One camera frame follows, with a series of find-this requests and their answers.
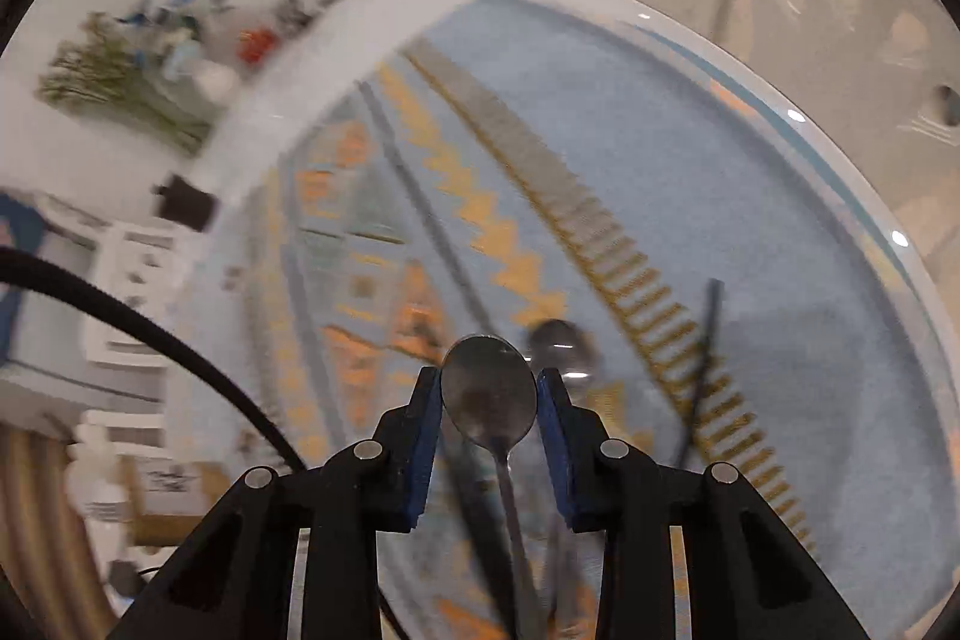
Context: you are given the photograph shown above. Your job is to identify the white vase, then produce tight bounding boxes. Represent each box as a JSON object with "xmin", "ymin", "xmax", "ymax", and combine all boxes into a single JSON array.
[{"xmin": 191, "ymin": 59, "xmax": 241, "ymax": 101}]

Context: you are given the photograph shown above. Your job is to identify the grey phone stand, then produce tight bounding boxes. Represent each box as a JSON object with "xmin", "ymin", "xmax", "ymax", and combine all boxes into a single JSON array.
[{"xmin": 274, "ymin": 0, "xmax": 316, "ymax": 30}]

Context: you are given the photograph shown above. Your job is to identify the black cable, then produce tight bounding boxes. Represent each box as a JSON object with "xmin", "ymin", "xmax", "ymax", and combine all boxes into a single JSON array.
[{"xmin": 0, "ymin": 248, "xmax": 410, "ymax": 640}]

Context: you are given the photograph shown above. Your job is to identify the dark plant pot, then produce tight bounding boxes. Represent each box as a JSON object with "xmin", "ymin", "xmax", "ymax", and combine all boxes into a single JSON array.
[{"xmin": 154, "ymin": 173, "xmax": 218, "ymax": 230}]

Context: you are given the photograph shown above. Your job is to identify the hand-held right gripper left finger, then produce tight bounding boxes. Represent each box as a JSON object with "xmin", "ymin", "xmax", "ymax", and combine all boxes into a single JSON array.
[{"xmin": 105, "ymin": 364, "xmax": 443, "ymax": 640}]

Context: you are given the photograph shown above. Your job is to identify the green plant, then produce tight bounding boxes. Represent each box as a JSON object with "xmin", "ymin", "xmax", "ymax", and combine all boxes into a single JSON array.
[{"xmin": 37, "ymin": 14, "xmax": 215, "ymax": 154}]

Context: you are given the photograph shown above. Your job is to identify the blue and white flowers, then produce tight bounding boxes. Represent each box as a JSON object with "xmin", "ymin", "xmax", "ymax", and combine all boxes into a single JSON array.
[{"xmin": 120, "ymin": 0, "xmax": 233, "ymax": 79}]

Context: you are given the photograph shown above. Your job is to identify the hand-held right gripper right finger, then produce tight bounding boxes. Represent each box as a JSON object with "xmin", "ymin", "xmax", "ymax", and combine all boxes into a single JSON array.
[{"xmin": 534, "ymin": 366, "xmax": 871, "ymax": 640}]

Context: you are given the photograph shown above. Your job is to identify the patterned blue tablecloth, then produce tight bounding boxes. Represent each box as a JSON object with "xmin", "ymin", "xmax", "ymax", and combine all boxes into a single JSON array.
[{"xmin": 169, "ymin": 0, "xmax": 912, "ymax": 640}]

